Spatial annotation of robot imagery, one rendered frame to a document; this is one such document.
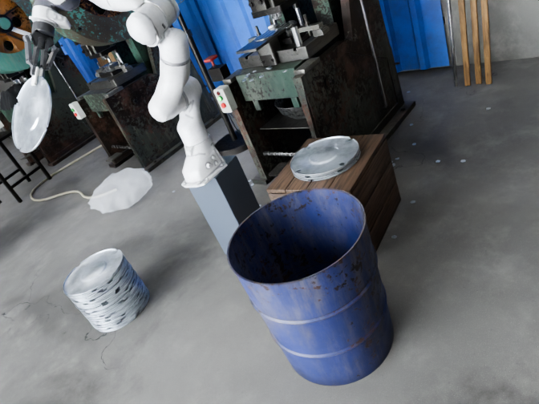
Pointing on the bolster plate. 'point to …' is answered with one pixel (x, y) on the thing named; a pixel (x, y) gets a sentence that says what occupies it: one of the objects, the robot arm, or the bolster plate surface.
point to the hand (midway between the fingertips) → (37, 77)
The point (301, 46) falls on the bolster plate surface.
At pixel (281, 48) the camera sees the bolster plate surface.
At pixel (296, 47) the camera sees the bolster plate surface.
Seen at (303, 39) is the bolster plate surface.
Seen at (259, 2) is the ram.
